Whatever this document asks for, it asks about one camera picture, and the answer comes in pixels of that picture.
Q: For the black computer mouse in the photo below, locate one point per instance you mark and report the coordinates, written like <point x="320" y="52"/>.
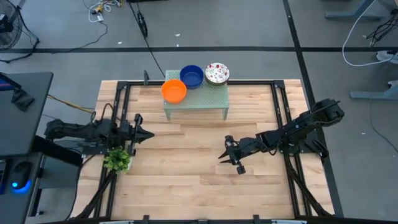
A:
<point x="20" y="175"/>

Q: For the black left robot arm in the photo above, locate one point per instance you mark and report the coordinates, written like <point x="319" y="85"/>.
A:
<point x="77" y="129"/>

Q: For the orange plastic bowl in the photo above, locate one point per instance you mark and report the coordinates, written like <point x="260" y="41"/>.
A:
<point x="173" y="91"/>

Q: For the black folded pouch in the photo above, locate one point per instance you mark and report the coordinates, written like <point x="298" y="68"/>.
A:
<point x="23" y="99"/>

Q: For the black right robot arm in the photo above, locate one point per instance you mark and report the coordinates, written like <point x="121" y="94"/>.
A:
<point x="298" y="124"/>

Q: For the blue plastic bowl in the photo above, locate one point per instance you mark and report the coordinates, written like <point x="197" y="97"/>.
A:
<point x="191" y="76"/>

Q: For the green perforated metal rack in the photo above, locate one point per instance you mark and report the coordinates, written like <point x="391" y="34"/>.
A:
<point x="205" y="98"/>

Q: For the dark laptop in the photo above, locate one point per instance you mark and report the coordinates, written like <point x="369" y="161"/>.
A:
<point x="7" y="82"/>

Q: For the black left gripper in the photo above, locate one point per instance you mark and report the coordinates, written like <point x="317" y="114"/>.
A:
<point x="127" y="130"/>

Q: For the person's white shoe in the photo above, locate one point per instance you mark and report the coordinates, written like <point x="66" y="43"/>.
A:
<point x="393" y="87"/>
<point x="388" y="57"/>

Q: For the small green potted plant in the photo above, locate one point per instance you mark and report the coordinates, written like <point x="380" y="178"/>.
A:
<point x="117" y="159"/>

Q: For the black aluminium table frame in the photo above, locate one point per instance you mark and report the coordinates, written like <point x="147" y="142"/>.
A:
<point x="140" y="83"/>

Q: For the grey desk leg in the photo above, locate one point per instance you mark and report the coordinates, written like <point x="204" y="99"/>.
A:
<point x="351" y="15"/>

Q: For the black floor fan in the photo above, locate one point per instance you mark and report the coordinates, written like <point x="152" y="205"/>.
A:
<point x="9" y="34"/>

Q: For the black desk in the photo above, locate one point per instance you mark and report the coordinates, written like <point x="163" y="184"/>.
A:
<point x="25" y="130"/>

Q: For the blue-grey desk foot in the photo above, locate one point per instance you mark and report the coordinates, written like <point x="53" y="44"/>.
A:
<point x="370" y="94"/>

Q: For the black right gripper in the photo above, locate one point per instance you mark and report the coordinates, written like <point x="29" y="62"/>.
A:
<point x="245" y="147"/>

